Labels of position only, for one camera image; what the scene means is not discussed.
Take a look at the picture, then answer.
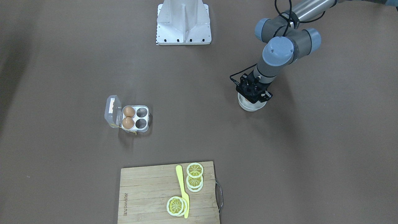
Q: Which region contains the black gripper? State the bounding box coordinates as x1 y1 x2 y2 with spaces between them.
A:
236 73 273 104

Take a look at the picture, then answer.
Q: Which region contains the clear plastic egg carton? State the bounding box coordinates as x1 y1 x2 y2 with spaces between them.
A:
104 95 150 133

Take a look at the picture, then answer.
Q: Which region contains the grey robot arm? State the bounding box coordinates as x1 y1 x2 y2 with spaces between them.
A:
230 0 337 111

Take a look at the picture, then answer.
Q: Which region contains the brown egg in carton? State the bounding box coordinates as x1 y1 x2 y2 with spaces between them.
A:
123 106 136 118
121 117 135 129

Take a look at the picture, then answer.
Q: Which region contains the white ceramic bowl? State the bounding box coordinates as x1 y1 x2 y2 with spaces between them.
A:
238 93 267 112

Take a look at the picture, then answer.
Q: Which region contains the yellow plastic knife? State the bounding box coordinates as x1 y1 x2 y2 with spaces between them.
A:
175 165 190 219

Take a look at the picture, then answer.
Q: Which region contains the lemon slice lower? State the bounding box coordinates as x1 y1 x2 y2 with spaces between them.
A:
166 196 189 217

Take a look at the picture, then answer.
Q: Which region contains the bamboo cutting board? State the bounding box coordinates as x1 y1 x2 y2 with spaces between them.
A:
118 161 222 224

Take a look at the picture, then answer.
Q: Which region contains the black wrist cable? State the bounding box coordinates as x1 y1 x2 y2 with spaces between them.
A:
229 0 326 86

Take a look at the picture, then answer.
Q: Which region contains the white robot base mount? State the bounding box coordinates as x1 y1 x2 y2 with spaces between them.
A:
155 0 212 45

